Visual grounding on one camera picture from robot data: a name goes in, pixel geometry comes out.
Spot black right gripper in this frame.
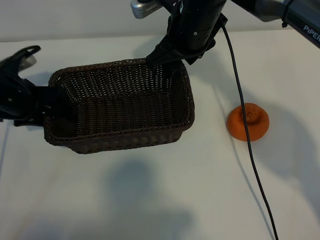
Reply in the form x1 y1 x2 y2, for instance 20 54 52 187
146 0 229 75

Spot thin black camera cable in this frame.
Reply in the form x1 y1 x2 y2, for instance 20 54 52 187
219 14 279 240

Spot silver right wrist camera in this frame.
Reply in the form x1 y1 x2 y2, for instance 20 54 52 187
130 0 161 20

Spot dark brown wicker basket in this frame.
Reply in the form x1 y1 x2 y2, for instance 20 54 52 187
43 57 195 155

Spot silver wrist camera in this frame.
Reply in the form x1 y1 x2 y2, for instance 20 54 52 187
0 45 41 73
130 0 161 20

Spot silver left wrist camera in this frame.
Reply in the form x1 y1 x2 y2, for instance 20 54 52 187
0 45 41 73

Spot orange fruit with stem knob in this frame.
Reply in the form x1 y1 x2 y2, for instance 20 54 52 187
226 102 270 142

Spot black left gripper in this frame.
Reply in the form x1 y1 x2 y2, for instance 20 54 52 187
0 68 76 127

